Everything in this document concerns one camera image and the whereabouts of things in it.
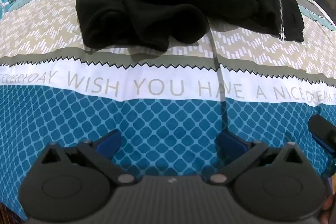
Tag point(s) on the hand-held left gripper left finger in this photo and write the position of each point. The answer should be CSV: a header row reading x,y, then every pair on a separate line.
x,y
109,142

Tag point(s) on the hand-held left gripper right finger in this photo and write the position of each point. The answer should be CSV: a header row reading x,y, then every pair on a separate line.
x,y
228,142

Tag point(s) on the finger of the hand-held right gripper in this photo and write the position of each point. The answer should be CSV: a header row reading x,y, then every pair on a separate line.
x,y
321,129

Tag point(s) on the black pants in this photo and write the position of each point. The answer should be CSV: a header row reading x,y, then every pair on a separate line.
x,y
162,3

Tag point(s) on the printed patterned bedsheet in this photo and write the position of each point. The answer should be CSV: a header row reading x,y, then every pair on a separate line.
x,y
162,113

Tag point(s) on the teal lattice blanket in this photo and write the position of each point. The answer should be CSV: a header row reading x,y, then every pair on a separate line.
x,y
5,3

